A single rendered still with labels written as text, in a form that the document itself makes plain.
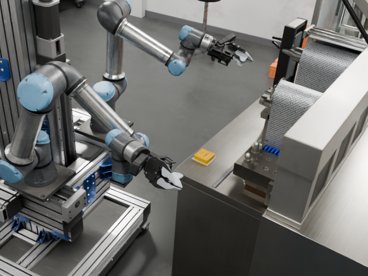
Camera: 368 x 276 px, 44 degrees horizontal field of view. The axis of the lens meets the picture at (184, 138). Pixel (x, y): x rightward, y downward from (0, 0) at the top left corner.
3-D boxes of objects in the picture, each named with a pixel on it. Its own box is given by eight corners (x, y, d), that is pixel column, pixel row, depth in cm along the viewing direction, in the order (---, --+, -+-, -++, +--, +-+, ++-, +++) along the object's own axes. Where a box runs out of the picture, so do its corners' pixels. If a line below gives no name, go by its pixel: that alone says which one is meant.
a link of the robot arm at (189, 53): (170, 66, 219) (177, 46, 213) (176, 57, 228) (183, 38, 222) (184, 73, 219) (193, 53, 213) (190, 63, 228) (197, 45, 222)
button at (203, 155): (201, 151, 213) (202, 147, 211) (214, 157, 210) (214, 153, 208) (193, 159, 208) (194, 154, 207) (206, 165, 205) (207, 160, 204)
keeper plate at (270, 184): (265, 201, 186) (270, 180, 179) (288, 212, 181) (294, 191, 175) (263, 205, 184) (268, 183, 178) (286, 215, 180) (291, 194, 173)
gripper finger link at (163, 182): (190, 187, 145) (170, 172, 150) (178, 188, 141) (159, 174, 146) (187, 195, 146) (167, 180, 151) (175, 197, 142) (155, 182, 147)
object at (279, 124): (263, 145, 199) (271, 109, 189) (315, 166, 189) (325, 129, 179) (263, 146, 199) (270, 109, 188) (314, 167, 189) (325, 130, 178)
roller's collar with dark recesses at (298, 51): (295, 58, 209) (298, 45, 206) (308, 62, 207) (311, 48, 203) (290, 62, 205) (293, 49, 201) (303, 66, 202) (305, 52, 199)
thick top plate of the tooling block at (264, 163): (249, 156, 201) (252, 144, 197) (338, 193, 183) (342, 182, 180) (232, 173, 189) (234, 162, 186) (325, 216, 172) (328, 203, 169)
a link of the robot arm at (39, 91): (36, 171, 193) (73, 74, 160) (15, 193, 182) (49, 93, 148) (12, 156, 193) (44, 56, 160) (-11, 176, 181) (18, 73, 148)
